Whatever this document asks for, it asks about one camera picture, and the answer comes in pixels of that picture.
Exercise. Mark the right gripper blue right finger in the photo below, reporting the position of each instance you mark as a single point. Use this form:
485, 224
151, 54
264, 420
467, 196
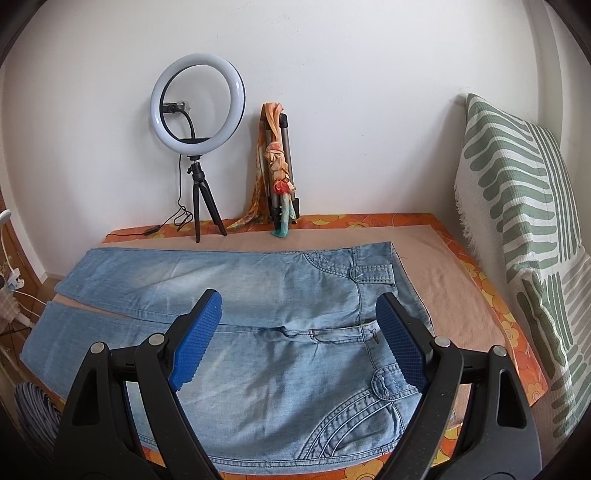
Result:
408, 339

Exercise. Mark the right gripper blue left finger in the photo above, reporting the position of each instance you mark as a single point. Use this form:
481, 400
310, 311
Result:
190, 335

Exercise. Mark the light blue denim pants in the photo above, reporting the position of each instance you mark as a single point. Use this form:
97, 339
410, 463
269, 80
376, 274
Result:
298, 377

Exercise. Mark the beige blanket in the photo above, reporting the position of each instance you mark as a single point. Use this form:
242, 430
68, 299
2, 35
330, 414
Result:
314, 289

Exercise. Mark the orange floral bed sheet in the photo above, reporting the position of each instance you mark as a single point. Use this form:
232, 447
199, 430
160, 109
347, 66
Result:
498, 318

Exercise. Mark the grey woven basket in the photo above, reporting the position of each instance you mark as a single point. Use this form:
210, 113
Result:
38, 417

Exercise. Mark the grey folded tripod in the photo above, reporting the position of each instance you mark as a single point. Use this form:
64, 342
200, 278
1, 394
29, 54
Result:
273, 199

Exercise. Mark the white clip lamp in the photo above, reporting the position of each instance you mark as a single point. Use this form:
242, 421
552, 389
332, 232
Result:
14, 280

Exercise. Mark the green white patterned cushion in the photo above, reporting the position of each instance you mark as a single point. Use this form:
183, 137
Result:
519, 214

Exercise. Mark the orange floral scarf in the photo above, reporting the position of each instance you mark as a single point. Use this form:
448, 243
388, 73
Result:
269, 151

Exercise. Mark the white ring light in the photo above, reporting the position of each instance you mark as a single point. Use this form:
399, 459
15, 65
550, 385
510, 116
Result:
213, 94

